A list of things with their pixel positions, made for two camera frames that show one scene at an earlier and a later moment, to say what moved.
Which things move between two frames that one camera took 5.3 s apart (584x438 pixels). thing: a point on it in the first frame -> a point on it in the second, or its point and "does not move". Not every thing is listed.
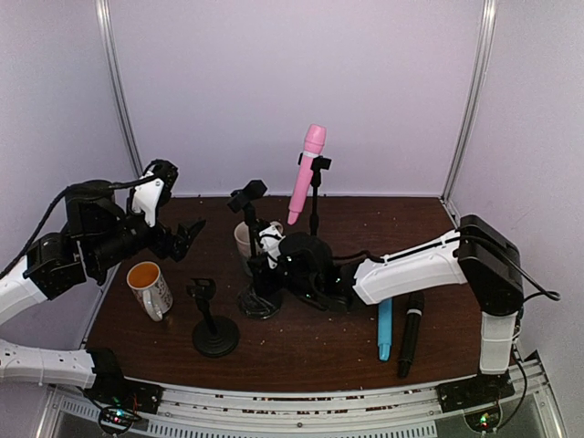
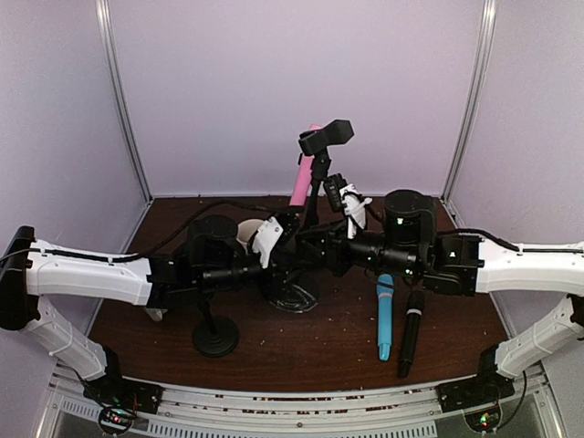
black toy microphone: x=414 y=309 does not move
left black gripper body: x=169 y=242 -> x=277 y=264
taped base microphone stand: x=261 y=297 -> x=313 y=141
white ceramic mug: x=243 y=239 does not move
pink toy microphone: x=314 y=140 does not move
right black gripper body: x=259 y=267 -> x=336 y=255
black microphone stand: x=213 y=337 does not move
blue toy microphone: x=385 y=328 does not move
